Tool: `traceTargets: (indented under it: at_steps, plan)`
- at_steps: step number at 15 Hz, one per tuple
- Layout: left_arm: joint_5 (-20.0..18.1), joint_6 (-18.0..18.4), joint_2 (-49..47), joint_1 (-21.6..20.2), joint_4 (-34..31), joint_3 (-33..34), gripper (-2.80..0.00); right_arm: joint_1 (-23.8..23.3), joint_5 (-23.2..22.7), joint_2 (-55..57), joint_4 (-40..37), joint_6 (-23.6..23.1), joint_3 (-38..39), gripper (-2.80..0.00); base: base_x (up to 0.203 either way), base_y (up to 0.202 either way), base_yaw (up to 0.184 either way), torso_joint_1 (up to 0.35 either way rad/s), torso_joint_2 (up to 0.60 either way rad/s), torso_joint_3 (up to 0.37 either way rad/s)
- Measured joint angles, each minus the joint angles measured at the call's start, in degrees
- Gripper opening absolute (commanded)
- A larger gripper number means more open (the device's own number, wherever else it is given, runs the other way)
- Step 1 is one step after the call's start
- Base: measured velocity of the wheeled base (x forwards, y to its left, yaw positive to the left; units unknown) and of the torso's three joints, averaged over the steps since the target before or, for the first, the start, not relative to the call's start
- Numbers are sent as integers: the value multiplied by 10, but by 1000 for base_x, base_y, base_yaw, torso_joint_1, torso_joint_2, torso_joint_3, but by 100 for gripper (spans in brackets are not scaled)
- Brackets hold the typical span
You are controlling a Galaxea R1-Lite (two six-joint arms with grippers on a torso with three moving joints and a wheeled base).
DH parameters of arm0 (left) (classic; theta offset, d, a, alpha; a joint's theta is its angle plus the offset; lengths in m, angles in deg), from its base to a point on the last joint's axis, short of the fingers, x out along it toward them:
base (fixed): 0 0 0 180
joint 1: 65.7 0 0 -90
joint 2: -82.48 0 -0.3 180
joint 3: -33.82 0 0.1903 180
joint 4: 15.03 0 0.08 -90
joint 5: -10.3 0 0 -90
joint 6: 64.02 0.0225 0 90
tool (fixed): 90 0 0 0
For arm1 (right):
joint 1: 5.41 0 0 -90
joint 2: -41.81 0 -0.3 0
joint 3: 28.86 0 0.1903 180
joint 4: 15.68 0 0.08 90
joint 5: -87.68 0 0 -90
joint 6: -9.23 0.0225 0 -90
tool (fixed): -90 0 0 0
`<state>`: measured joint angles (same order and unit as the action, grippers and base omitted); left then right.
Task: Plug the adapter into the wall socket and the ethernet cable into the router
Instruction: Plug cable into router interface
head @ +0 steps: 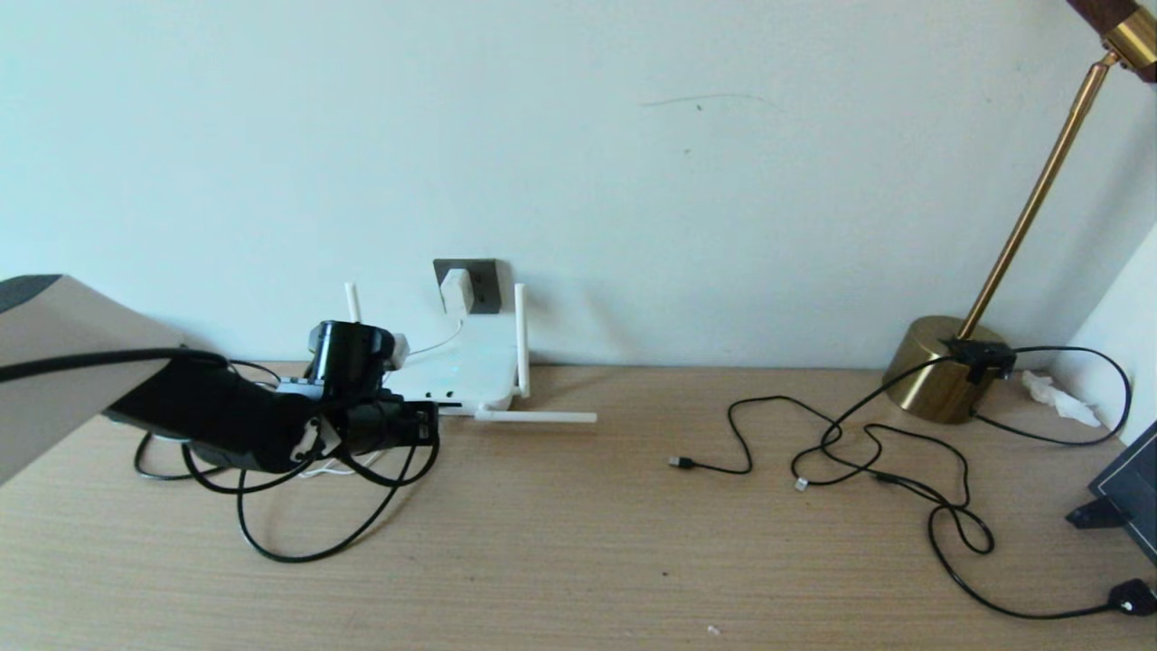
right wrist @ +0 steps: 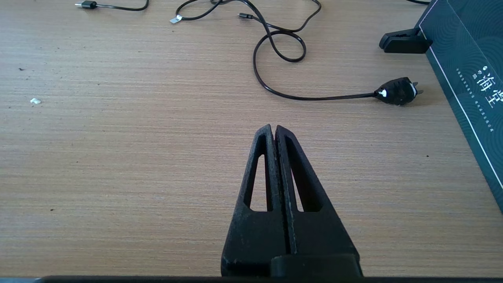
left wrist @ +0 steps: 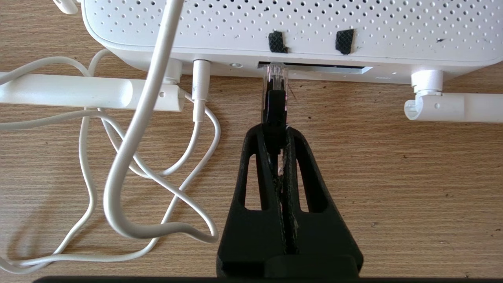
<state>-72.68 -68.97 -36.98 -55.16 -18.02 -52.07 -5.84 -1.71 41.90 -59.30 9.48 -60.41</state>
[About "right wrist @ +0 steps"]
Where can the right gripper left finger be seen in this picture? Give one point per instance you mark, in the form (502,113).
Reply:
(255,232)

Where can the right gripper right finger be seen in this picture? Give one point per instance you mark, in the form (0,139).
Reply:
(318,232)

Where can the tiny white scrap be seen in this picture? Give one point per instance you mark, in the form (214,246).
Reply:
(35,101)

